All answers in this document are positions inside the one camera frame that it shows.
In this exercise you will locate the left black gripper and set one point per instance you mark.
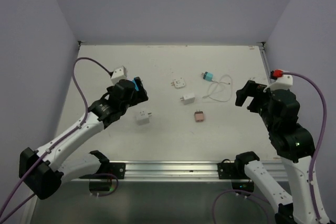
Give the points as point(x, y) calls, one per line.
point(139, 96)

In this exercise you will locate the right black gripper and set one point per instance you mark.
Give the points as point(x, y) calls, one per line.
point(251, 88)

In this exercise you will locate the blue plug adapter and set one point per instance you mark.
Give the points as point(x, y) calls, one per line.
point(138, 83)

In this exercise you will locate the white cube power socket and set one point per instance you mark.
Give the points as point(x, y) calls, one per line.
point(142, 117)

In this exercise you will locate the white plug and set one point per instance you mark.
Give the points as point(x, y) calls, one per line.
point(178, 83)

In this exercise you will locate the white cube charger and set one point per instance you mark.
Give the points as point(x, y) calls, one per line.
point(188, 98)

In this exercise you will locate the brown USB charger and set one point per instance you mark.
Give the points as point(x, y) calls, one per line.
point(199, 116)

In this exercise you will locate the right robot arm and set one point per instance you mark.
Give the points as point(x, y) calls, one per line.
point(294, 145)

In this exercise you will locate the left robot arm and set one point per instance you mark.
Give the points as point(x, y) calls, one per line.
point(43, 170)

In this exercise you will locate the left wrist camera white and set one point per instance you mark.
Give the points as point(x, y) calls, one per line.
point(119, 73)

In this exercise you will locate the aluminium mounting rail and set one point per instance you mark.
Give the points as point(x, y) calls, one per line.
point(172, 171)

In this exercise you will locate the left black base bracket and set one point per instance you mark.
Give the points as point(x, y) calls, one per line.
point(117, 169)

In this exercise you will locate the black base bracket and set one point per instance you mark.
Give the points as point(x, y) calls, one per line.
point(227, 169)
point(117, 169)

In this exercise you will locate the right black base bracket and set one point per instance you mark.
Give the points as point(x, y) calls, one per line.
point(227, 169)

